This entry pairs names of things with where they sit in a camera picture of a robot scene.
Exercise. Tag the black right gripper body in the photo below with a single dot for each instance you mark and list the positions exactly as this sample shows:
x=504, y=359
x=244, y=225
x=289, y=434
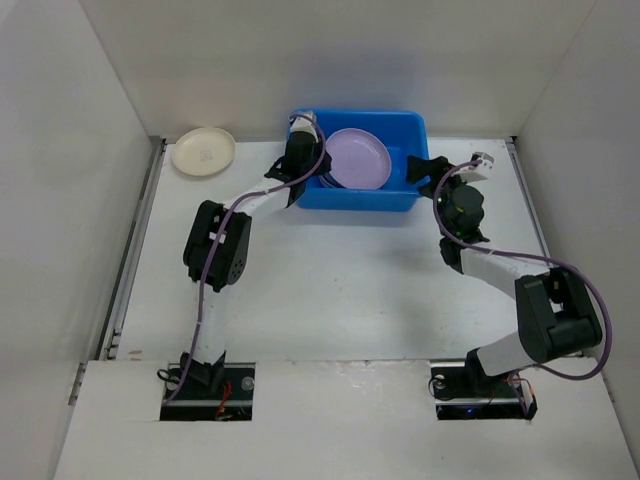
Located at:
x=433, y=171

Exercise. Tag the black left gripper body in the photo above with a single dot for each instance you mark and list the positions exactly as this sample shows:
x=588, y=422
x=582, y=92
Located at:
x=323, y=167

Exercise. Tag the small purple plate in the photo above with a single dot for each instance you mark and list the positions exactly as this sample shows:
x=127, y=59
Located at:
x=359, y=160

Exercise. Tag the cream plate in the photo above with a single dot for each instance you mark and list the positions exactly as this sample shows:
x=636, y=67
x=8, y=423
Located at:
x=204, y=152

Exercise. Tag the blue plate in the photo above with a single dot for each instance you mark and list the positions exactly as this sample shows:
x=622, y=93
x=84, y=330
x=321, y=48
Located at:
x=328, y=181

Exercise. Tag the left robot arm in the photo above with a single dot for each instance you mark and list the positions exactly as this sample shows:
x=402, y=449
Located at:
x=217, y=248

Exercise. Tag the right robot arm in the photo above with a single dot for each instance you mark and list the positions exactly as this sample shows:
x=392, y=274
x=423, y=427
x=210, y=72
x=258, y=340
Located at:
x=559, y=311

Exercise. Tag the blue plastic bin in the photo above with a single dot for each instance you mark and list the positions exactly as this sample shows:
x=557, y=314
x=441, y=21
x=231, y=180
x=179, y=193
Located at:
x=402, y=132

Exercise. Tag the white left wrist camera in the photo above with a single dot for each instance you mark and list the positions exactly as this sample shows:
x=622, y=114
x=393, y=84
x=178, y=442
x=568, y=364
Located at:
x=303, y=122

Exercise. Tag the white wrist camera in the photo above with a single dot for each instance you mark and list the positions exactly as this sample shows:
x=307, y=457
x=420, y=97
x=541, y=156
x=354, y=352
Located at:
x=480, y=168
x=303, y=122

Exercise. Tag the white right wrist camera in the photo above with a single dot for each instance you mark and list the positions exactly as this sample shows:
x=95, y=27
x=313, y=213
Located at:
x=480, y=168

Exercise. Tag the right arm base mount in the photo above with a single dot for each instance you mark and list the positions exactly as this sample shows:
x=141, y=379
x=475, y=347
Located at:
x=458, y=398

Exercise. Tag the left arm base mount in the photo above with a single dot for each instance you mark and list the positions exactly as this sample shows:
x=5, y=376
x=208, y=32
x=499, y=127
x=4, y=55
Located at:
x=231, y=400

